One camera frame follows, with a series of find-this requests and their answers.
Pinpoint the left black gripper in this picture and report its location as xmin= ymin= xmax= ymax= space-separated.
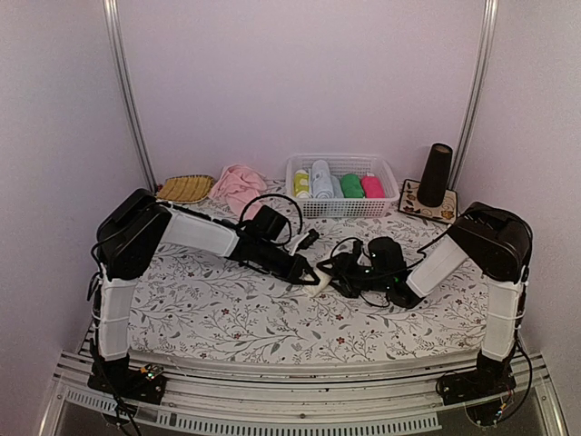
xmin=256 ymin=241 xmax=320 ymax=286

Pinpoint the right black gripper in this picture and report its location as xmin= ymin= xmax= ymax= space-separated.
xmin=317 ymin=253 xmax=391 ymax=299

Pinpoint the cream white towel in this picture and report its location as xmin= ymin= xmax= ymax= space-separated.
xmin=303 ymin=270 xmax=335 ymax=297

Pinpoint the white plastic basket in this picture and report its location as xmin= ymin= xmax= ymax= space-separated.
xmin=285 ymin=154 xmax=400 ymax=219

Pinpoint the pink towel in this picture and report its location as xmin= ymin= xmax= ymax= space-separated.
xmin=209 ymin=164 xmax=267 ymax=217

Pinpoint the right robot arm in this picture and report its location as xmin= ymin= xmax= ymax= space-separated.
xmin=317 ymin=202 xmax=533 ymax=396

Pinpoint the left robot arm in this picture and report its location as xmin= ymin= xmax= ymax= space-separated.
xmin=88 ymin=189 xmax=320 ymax=394

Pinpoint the grey blue rolled towel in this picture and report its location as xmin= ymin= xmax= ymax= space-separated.
xmin=330 ymin=175 xmax=344 ymax=198

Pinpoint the light blue rolled towel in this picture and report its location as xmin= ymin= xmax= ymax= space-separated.
xmin=310 ymin=160 xmax=334 ymax=199

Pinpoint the yellow dotted rolled towel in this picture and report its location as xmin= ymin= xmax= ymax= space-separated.
xmin=293 ymin=169 xmax=311 ymax=199

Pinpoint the green rolled towel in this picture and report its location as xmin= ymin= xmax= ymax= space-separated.
xmin=340 ymin=173 xmax=365 ymax=199

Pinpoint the magenta rolled towel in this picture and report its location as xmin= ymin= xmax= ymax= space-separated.
xmin=360 ymin=175 xmax=385 ymax=199

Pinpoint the floral tablecloth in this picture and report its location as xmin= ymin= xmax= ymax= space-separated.
xmin=127 ymin=193 xmax=488 ymax=364

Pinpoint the floral coaster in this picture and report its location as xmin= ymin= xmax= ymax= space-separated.
xmin=398 ymin=179 xmax=458 ymax=224

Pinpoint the dark brown tall cup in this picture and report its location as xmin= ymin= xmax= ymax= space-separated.
xmin=417 ymin=144 xmax=453 ymax=207

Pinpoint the yellow woven mat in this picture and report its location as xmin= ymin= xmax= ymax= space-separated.
xmin=156 ymin=174 xmax=214 ymax=204

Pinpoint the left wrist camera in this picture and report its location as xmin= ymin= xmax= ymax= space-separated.
xmin=288 ymin=229 xmax=320 ymax=255

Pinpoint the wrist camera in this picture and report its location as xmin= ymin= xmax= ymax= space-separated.
xmin=288 ymin=229 xmax=320 ymax=255
xmin=351 ymin=239 xmax=363 ymax=264

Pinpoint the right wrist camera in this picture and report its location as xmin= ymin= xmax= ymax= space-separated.
xmin=351 ymin=239 xmax=363 ymax=264

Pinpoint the aluminium front rail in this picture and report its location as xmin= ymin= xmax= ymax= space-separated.
xmin=40 ymin=352 xmax=567 ymax=435

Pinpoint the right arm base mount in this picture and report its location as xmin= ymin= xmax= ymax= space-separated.
xmin=436 ymin=367 xmax=517 ymax=405

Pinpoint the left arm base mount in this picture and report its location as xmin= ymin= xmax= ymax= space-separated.
xmin=87 ymin=362 xmax=167 ymax=405

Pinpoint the right aluminium frame post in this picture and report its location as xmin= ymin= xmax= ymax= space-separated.
xmin=457 ymin=0 xmax=498 ymax=164

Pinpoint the aluminium frame post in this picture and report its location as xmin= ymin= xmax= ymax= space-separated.
xmin=103 ymin=0 xmax=157 ymax=192
xmin=457 ymin=0 xmax=498 ymax=164

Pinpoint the left aluminium frame post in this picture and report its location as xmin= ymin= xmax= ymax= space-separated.
xmin=103 ymin=0 xmax=157 ymax=192

